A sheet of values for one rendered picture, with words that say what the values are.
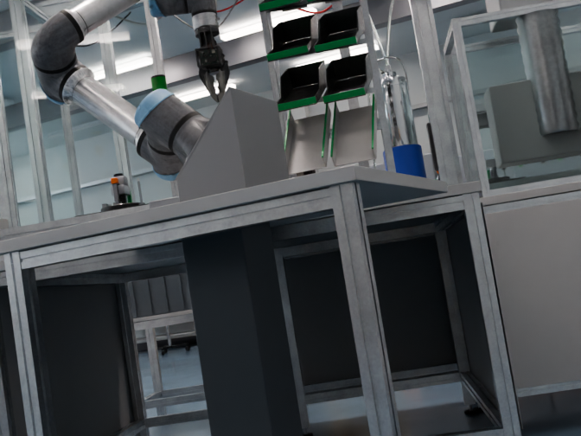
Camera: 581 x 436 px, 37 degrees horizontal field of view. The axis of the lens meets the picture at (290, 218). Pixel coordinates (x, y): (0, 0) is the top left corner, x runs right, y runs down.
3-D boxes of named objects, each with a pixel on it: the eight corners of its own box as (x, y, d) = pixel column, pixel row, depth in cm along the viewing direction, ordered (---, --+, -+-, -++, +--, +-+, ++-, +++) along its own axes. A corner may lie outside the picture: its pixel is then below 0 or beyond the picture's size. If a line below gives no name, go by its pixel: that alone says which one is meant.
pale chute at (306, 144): (327, 167, 261) (322, 156, 258) (285, 176, 264) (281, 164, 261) (331, 112, 281) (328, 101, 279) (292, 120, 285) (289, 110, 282)
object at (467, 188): (482, 190, 241) (480, 180, 241) (-31, 276, 255) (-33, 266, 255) (445, 221, 381) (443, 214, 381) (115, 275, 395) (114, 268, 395)
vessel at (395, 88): (419, 143, 342) (404, 49, 345) (384, 149, 343) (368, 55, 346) (418, 147, 356) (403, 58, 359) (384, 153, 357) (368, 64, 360)
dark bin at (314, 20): (308, 53, 266) (302, 28, 263) (268, 62, 269) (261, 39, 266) (322, 35, 291) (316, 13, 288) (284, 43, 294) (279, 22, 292)
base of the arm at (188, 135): (218, 120, 202) (188, 99, 205) (182, 175, 204) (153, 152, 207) (244, 133, 216) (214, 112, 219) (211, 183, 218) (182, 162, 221)
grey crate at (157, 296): (241, 301, 457) (234, 258, 459) (127, 319, 463) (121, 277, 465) (253, 298, 499) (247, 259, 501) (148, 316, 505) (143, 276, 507)
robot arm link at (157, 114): (165, 131, 206) (125, 102, 210) (170, 164, 217) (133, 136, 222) (201, 101, 211) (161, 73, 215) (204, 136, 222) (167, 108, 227)
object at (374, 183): (356, 179, 163) (354, 164, 163) (-9, 255, 199) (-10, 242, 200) (448, 192, 227) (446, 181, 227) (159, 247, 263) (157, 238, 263)
